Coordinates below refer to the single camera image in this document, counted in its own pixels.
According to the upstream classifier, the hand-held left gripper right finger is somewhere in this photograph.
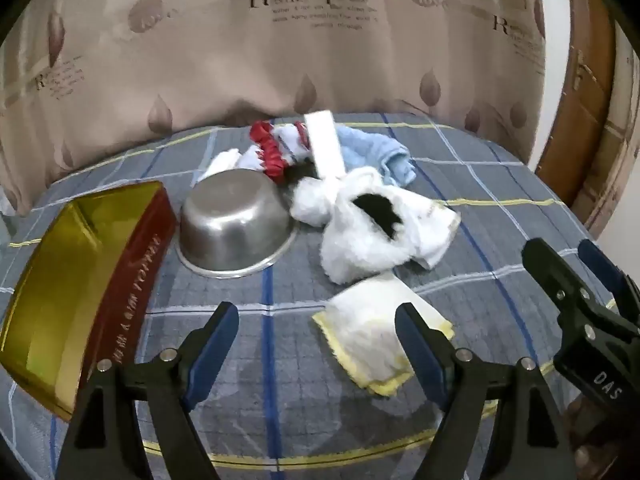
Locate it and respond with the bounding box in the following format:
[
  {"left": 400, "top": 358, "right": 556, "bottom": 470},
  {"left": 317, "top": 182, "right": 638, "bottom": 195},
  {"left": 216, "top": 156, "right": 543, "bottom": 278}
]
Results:
[{"left": 395, "top": 302, "right": 578, "bottom": 480}]

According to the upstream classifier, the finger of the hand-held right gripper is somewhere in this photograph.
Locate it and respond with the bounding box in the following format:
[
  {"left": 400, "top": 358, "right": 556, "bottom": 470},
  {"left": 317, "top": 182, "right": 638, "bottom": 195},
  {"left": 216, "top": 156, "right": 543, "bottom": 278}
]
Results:
[
  {"left": 578, "top": 239, "right": 640, "bottom": 313},
  {"left": 521, "top": 238, "right": 608, "bottom": 356}
]

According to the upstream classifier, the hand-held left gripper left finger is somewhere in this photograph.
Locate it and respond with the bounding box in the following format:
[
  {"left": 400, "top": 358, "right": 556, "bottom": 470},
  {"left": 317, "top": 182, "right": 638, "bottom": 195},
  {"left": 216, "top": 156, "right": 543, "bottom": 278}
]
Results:
[{"left": 55, "top": 302, "right": 241, "bottom": 480}]

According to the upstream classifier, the white cloth yellow edge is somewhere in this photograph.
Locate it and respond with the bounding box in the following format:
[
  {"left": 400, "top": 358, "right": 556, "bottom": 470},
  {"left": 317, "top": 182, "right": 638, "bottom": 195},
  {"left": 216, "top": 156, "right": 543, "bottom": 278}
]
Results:
[{"left": 312, "top": 272, "right": 456, "bottom": 397}]

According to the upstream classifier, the white fluffy cloth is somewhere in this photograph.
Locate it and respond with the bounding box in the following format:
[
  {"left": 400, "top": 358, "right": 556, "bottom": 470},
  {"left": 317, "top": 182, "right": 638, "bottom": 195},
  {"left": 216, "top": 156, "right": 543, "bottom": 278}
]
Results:
[{"left": 290, "top": 166, "right": 462, "bottom": 283}]

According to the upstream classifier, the black fluffy cloth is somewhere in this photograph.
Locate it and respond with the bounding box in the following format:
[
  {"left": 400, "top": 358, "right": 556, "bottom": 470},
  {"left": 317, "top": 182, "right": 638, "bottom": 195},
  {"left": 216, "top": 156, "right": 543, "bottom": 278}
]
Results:
[{"left": 351, "top": 191, "right": 407, "bottom": 239}]

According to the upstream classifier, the red tin box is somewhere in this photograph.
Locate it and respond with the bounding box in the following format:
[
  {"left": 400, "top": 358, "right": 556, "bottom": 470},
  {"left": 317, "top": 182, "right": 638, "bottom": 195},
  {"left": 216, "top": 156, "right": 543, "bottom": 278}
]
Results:
[{"left": 0, "top": 180, "right": 178, "bottom": 423}]

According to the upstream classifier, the small white cloth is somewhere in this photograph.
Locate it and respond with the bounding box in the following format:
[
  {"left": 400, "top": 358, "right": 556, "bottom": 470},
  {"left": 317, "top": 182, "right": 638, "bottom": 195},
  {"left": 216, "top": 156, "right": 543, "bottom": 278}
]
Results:
[{"left": 192, "top": 147, "right": 251, "bottom": 186}]

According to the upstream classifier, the white sock red ruffle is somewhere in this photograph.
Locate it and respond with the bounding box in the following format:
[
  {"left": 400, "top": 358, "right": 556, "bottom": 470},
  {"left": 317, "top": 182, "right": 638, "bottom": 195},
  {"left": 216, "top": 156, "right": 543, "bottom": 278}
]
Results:
[
  {"left": 240, "top": 121, "right": 290, "bottom": 181},
  {"left": 272, "top": 120, "right": 315, "bottom": 166}
]

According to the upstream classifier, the light blue towel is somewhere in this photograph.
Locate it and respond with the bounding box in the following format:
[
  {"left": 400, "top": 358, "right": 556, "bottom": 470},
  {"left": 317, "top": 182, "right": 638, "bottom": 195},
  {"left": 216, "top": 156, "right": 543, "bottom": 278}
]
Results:
[{"left": 334, "top": 125, "right": 417, "bottom": 188}]

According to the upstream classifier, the white foam block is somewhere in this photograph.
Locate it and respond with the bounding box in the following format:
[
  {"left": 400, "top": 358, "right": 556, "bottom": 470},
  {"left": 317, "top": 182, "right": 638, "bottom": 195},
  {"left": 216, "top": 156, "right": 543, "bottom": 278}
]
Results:
[{"left": 303, "top": 109, "right": 347, "bottom": 182}]

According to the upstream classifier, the grey plaid bed sheet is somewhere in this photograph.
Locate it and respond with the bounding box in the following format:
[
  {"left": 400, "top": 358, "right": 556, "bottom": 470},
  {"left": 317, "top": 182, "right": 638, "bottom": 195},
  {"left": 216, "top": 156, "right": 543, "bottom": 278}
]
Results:
[{"left": 0, "top": 112, "right": 621, "bottom": 480}]

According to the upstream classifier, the steel bowl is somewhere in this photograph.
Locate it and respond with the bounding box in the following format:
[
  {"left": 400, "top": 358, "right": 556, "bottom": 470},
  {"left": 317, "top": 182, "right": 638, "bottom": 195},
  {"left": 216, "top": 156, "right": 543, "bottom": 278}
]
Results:
[{"left": 176, "top": 168, "right": 300, "bottom": 279}]

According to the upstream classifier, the brown wooden door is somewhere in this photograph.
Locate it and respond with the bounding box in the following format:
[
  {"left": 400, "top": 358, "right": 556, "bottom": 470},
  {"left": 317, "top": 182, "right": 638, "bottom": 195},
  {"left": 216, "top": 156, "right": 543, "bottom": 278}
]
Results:
[{"left": 535, "top": 0, "right": 640, "bottom": 238}]

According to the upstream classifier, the beige leaf print curtain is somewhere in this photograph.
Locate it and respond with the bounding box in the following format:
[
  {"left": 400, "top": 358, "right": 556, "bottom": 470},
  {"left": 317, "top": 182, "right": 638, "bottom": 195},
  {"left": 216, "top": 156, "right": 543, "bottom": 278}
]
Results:
[{"left": 0, "top": 0, "right": 551, "bottom": 216}]

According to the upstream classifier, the metal door handle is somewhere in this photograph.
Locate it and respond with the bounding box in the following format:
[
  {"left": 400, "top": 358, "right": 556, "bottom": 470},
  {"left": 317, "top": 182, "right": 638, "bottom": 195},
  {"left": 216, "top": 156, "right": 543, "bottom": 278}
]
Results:
[{"left": 572, "top": 52, "right": 601, "bottom": 92}]

